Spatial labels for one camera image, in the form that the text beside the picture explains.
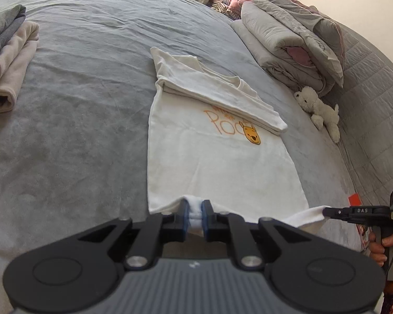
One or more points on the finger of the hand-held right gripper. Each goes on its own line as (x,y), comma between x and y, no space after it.
(335,212)

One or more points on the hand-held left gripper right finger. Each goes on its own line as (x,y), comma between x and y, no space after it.
(205,220)

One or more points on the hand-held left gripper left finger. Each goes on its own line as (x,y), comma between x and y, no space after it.
(184,220)

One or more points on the white printed sweatshirt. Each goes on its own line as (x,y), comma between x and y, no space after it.
(216,170)

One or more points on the person's right hand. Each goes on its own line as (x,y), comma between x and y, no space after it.
(376,252)

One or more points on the red packet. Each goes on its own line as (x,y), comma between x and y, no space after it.
(354,200)

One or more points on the white plush toy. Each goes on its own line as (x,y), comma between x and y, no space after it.
(321,111)

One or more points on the grey quilted headboard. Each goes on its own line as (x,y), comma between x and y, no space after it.
(373,104)

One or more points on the folded grey duvet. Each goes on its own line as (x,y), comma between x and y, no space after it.
(271,45)

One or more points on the folded beige fleece garment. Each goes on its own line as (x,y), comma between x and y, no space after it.
(16,59)

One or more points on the folded grey garment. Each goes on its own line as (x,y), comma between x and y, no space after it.
(3,26)

